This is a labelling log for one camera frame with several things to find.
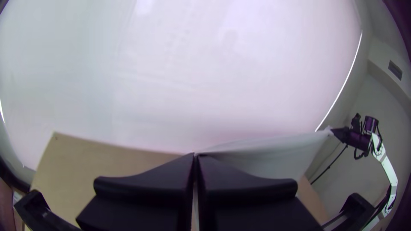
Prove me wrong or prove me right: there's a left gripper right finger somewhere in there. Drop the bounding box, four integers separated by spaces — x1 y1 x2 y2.
196 154 323 231

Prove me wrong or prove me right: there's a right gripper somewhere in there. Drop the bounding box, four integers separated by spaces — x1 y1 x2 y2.
331 127 372 151

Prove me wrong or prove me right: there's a grey t-shirt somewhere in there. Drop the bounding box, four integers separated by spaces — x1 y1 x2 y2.
196 127 334 184

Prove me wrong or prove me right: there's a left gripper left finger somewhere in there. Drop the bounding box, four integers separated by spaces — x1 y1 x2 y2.
76 152 196 231

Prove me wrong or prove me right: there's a black cable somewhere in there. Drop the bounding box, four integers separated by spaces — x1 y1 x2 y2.
310 144 349 185

